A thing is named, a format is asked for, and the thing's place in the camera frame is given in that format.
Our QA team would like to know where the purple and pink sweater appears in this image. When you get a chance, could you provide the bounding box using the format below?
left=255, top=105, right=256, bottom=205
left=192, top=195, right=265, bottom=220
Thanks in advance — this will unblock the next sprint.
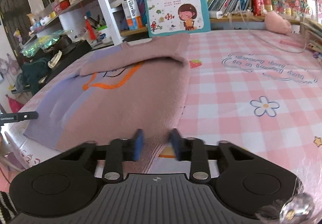
left=24, top=33, right=190, bottom=173

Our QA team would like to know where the dark green garment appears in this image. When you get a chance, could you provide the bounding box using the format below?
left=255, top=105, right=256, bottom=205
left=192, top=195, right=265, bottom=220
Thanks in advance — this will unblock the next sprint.
left=15, top=57, right=51, bottom=95

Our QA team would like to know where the cream wrist watch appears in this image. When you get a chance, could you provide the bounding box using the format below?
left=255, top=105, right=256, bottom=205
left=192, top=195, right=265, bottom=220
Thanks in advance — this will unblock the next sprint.
left=47, top=51, right=62, bottom=69

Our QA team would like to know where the iridescent green wrapping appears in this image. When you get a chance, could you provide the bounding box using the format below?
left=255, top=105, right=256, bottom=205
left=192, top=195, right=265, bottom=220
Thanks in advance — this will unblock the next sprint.
left=20, top=30, right=73, bottom=58

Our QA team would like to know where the black box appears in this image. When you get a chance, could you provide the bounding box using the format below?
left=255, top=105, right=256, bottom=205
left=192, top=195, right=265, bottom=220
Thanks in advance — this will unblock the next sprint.
left=38, top=41, right=92, bottom=86

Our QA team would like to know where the black leather shoe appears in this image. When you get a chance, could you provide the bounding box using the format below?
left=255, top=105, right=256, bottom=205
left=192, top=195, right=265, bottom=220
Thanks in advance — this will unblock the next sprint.
left=48, top=35, right=76, bottom=56

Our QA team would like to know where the white tub green lid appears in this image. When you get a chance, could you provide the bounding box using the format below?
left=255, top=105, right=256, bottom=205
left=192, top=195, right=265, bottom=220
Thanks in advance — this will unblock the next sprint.
left=97, top=25, right=112, bottom=44

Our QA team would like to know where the red tassel ornament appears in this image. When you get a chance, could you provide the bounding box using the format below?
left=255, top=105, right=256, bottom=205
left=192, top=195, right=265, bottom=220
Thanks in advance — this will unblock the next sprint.
left=84, top=16, right=96, bottom=40

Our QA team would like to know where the red round jar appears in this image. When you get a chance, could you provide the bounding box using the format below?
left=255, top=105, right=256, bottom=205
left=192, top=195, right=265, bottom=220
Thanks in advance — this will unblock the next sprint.
left=59, top=0, right=70, bottom=11

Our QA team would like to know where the white power adapter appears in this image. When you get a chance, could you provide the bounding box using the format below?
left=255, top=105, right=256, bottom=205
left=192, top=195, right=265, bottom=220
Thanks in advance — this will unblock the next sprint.
left=209, top=11, right=223, bottom=19

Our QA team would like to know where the white orange medicine box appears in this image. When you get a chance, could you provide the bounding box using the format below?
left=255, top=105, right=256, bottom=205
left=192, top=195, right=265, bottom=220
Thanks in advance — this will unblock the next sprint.
left=122, top=0, right=143, bottom=30

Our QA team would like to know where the children's picture book teal border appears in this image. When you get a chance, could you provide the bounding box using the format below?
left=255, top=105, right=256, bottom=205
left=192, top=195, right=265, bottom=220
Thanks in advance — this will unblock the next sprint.
left=145, top=0, right=211, bottom=38

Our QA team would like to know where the pink pen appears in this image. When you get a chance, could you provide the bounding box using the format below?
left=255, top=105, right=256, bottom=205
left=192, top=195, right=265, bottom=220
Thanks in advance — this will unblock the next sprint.
left=280, top=40, right=305, bottom=48

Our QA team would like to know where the pink plush toy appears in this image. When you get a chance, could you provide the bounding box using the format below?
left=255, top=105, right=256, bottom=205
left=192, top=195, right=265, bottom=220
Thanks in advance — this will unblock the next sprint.
left=264, top=11, right=292, bottom=35

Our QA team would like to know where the colourful paper stars jar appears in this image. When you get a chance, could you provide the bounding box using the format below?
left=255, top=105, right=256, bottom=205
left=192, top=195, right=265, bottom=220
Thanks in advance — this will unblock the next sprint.
left=276, top=0, right=308, bottom=18

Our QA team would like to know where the white charging cable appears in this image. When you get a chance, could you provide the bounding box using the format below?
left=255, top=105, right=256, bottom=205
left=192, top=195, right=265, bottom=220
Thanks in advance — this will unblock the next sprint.
left=238, top=0, right=309, bottom=54

